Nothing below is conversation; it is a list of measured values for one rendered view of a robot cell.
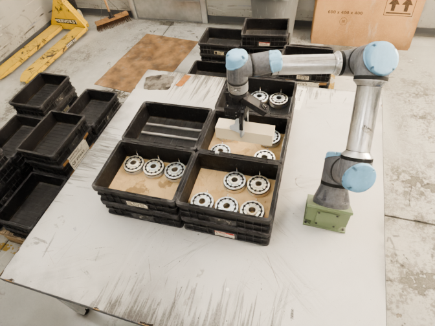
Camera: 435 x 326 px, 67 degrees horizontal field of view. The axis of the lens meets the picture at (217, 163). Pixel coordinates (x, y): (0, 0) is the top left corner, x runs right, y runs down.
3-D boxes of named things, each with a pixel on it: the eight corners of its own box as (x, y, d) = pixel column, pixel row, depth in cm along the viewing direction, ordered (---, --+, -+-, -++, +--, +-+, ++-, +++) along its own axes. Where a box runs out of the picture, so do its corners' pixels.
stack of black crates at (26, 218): (48, 189, 247) (32, 171, 229) (81, 197, 239) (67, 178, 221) (12, 236, 223) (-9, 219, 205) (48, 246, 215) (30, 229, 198)
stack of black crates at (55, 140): (76, 151, 271) (50, 109, 236) (107, 156, 263) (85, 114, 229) (47, 189, 247) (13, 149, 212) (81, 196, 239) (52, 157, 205)
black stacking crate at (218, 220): (280, 179, 152) (281, 163, 143) (269, 236, 134) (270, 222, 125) (199, 166, 161) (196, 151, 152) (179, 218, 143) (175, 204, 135)
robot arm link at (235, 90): (250, 75, 119) (245, 88, 114) (250, 85, 123) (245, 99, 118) (230, 73, 121) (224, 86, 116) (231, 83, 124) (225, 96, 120)
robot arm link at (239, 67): (252, 57, 107) (226, 61, 107) (252, 84, 115) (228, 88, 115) (246, 44, 112) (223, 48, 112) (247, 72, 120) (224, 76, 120)
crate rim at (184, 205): (281, 166, 145) (282, 163, 143) (270, 225, 127) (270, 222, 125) (197, 153, 154) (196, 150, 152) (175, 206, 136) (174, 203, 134)
